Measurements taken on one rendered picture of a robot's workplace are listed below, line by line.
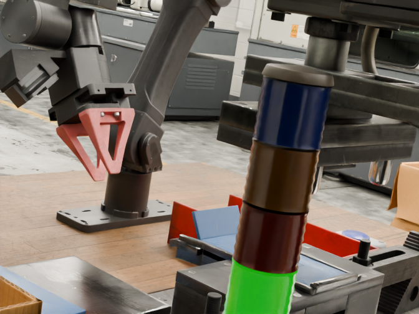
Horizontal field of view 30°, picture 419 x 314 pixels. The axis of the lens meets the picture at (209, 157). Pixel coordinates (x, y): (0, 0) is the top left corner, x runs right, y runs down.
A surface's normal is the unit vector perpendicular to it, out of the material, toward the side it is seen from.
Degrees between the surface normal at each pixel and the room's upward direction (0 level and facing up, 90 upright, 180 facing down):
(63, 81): 92
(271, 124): 104
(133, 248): 0
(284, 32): 90
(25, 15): 83
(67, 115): 92
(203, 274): 0
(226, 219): 60
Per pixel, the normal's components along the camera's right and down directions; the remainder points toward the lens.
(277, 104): -0.54, 0.32
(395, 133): 0.73, 0.24
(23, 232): 0.15, -0.97
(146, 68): -0.39, -0.39
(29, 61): 0.63, -0.27
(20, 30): -0.50, -0.03
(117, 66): -0.71, 0.03
